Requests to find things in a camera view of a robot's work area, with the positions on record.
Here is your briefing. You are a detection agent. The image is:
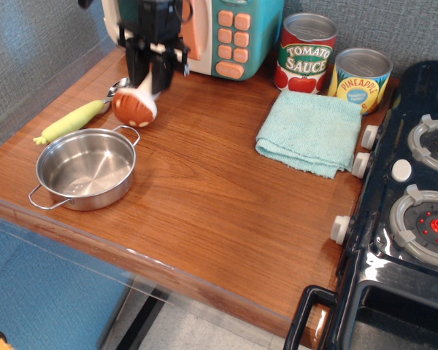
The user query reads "tomato sauce can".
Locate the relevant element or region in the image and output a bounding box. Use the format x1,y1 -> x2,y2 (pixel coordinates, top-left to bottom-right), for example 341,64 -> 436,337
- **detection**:
274,12 -> 338,93

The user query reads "white stove knob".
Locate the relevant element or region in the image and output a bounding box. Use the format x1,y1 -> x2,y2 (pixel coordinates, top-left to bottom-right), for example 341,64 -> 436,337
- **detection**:
361,125 -> 379,150
351,152 -> 370,179
330,216 -> 351,245

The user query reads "white stove knob top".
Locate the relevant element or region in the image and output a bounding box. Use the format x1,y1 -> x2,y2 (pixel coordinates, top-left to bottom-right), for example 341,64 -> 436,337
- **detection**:
361,125 -> 379,150

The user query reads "stainless steel pot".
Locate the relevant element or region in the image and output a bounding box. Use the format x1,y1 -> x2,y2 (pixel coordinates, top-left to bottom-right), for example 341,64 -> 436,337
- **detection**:
28,125 -> 141,211

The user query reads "brown and white toy mushroom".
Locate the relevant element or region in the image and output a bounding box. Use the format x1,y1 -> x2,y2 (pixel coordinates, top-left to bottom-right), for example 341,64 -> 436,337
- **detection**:
112,71 -> 160,128

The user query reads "white stove knob middle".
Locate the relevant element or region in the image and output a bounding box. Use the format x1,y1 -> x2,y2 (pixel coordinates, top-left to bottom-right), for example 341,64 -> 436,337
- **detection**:
351,152 -> 370,179

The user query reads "teal toy microwave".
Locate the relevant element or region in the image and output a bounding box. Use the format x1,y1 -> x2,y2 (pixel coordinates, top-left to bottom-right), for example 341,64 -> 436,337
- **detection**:
102,1 -> 283,81

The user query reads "white stove knob bottom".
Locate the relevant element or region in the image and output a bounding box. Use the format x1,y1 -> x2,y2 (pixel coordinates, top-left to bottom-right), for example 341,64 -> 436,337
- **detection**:
330,216 -> 351,245

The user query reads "black cable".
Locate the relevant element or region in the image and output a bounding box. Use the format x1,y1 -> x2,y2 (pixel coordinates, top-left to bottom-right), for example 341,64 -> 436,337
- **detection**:
173,0 -> 194,26

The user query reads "pineapple can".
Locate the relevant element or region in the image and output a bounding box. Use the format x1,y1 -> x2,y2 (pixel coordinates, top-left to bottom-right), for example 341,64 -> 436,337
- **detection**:
328,47 -> 393,115

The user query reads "light blue folded cloth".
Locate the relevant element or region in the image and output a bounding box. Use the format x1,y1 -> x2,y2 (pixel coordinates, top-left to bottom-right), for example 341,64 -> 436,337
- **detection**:
255,91 -> 361,179

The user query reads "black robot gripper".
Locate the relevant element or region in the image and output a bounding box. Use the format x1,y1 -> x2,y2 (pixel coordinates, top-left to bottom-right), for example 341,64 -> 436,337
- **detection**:
116,1 -> 190,93

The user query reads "black toy stove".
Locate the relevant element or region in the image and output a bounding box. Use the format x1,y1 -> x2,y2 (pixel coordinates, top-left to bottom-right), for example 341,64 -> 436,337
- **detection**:
285,61 -> 438,349

